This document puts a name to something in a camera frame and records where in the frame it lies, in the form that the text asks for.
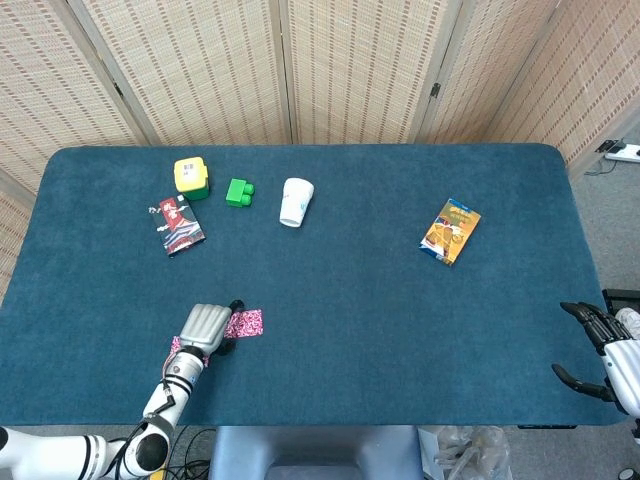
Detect blue felt table cover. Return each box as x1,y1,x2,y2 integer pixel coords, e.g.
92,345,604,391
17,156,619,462
0,143,624,428

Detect green bin with yellow lid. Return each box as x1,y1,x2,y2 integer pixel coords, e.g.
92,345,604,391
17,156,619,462
172,156,211,202

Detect yellow blue snack box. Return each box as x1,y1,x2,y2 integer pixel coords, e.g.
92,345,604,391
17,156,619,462
419,197,483,267

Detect clear plastic bag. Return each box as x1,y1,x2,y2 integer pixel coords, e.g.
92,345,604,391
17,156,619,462
432,425,511,480

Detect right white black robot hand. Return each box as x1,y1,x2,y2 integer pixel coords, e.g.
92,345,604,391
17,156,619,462
551,301,640,419

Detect white rounded object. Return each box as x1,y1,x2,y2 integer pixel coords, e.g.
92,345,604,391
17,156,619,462
613,307,640,334

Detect green toy building brick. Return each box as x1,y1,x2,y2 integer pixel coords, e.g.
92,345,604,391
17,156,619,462
225,178,256,208

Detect white power strip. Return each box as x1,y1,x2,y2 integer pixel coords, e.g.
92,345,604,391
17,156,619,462
603,143,640,164

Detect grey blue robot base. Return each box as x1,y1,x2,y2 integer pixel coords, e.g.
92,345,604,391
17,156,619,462
208,425,425,480

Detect black floor cables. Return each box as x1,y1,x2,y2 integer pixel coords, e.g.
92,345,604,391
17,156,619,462
167,425,216,480

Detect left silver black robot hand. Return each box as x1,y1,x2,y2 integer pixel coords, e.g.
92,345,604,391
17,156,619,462
178,298,246,357

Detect white paper cup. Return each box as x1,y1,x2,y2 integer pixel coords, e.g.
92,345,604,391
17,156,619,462
278,177,316,228

